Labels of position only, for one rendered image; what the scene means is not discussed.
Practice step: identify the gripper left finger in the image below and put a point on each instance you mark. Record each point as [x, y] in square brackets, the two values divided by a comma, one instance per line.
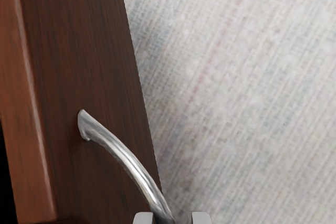
[143, 218]

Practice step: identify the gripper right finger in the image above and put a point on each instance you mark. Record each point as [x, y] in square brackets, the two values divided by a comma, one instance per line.
[201, 218]

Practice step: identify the brown wooden cabinet door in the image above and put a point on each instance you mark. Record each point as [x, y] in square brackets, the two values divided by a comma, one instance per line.
[78, 64]

